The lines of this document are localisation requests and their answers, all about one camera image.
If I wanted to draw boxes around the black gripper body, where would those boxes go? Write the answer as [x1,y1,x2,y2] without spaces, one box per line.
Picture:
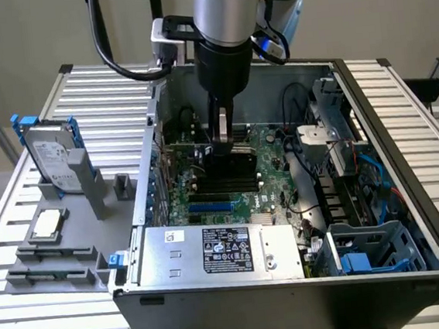
[191,35,257,104]

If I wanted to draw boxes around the blue expansion slot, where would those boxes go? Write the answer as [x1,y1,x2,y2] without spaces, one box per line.
[187,198,234,217]

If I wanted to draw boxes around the black RAM slots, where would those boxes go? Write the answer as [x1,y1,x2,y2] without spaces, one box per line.
[187,170,259,200]

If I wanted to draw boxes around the green Dell motherboard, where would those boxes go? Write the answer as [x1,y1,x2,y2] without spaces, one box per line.
[159,116,329,258]

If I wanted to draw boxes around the silver bay cover plate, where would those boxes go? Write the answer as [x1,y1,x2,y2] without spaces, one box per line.
[295,122,340,155]

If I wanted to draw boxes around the silver chipset heatsink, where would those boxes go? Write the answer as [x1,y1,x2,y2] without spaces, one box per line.
[250,211,280,228]

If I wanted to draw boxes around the metal drive cage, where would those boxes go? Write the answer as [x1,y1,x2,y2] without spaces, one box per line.
[309,74,374,180]

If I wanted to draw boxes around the silver power supply unit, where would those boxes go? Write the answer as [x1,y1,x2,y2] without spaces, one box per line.
[133,212,307,296]

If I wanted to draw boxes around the grey parts rack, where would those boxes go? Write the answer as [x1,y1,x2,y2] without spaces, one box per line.
[0,142,147,299]

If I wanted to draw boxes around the blue case latch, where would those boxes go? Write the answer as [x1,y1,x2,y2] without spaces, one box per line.
[106,250,129,272]

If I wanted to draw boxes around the blue disk bay clip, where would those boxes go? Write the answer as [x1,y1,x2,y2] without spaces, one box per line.
[338,249,374,277]

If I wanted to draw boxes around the black open PC case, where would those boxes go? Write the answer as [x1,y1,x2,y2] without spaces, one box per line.
[91,39,439,329]

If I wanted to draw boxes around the silver CPU chip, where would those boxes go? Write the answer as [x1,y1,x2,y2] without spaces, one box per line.
[28,207,65,241]

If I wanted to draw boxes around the grey disk bay cage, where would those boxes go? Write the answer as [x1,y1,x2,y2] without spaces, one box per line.
[323,214,428,280]

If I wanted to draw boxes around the black box behind table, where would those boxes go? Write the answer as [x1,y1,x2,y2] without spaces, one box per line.
[403,76,439,107]

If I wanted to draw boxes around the green RAM stick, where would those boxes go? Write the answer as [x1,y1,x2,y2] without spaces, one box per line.
[7,265,88,286]

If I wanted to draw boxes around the blue lit cable connector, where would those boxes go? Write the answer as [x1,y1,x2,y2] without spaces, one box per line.
[249,29,293,68]

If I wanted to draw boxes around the thin black wire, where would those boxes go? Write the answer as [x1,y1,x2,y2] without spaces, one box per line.
[279,81,315,138]

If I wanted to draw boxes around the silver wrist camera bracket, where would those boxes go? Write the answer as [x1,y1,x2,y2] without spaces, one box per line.
[146,12,200,70]

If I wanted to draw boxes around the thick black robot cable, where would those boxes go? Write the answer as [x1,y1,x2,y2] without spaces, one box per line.
[84,0,176,87]

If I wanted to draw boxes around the hard disk in blue bracket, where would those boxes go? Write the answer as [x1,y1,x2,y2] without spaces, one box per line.
[9,107,91,203]

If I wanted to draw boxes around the blue data wire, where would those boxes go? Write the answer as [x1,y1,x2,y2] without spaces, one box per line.
[357,146,400,231]

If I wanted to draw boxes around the red wire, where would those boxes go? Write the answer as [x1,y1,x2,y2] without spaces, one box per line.
[389,184,408,213]

